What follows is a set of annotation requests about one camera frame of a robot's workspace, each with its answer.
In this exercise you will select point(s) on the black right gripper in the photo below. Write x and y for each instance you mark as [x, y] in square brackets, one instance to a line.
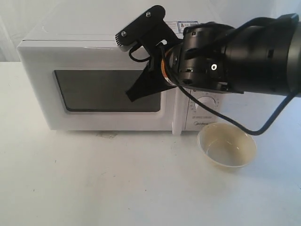
[197, 61]

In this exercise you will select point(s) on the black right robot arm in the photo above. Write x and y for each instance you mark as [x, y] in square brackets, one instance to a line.
[261, 56]

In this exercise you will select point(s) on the clear tape patch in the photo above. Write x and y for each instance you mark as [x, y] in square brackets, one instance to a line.
[107, 134]

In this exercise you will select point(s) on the cream yellow bowl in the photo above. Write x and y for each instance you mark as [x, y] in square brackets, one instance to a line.
[226, 147]

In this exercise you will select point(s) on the lower white control knob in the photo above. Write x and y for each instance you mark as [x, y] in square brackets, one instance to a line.
[208, 101]

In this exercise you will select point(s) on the blue white warning sticker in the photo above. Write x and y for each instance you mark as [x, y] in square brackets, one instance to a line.
[179, 26]

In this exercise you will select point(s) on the white microwave door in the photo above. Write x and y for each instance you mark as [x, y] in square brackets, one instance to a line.
[105, 117]

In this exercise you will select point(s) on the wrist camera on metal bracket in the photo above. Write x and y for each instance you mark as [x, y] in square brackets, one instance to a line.
[147, 30]

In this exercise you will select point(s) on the white microwave oven body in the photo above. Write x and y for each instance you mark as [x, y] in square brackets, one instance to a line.
[70, 30]

